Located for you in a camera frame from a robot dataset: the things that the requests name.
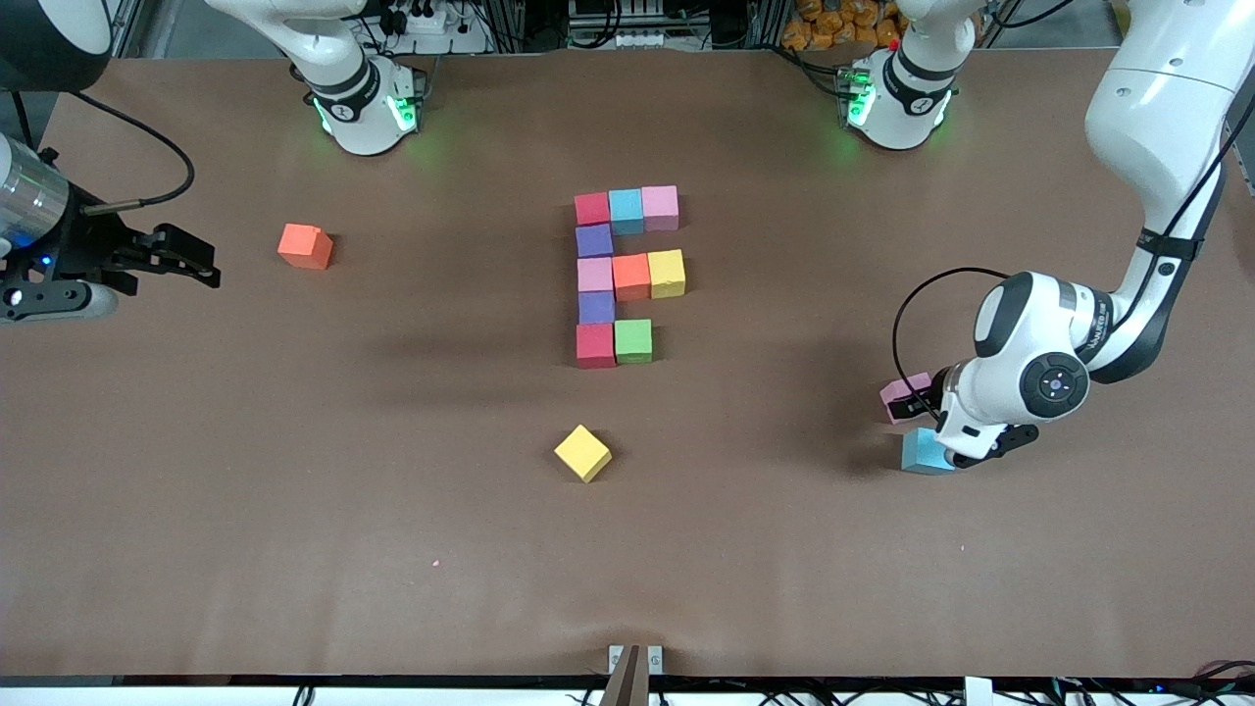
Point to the pink foam cube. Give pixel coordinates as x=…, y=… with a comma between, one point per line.
x=897, y=394
x=594, y=275
x=659, y=208

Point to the purple foam cube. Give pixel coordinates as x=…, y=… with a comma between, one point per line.
x=594, y=240
x=595, y=307

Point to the orange snack bag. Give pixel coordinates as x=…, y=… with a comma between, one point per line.
x=833, y=29

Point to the green foam cube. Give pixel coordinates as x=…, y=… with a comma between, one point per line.
x=633, y=340

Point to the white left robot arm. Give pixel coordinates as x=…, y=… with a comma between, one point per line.
x=1157, y=118

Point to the brown wooden strip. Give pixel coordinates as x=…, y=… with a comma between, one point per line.
x=623, y=681

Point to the white power strip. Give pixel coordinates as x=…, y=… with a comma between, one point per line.
x=424, y=20

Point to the metal clamp bracket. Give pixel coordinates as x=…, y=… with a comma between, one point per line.
x=655, y=659

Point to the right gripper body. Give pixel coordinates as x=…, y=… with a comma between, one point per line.
x=90, y=247

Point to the red foam cube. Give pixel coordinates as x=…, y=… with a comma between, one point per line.
x=594, y=345
x=592, y=209

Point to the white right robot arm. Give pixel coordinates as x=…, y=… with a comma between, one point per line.
x=358, y=108

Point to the yellow foam cube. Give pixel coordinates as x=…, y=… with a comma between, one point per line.
x=667, y=274
x=582, y=453

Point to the blue foam cube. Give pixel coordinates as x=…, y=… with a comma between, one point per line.
x=626, y=212
x=922, y=456

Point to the orange foam cube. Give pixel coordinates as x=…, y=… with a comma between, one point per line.
x=304, y=247
x=632, y=277

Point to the brown paper table cover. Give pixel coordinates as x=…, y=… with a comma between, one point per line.
x=627, y=559

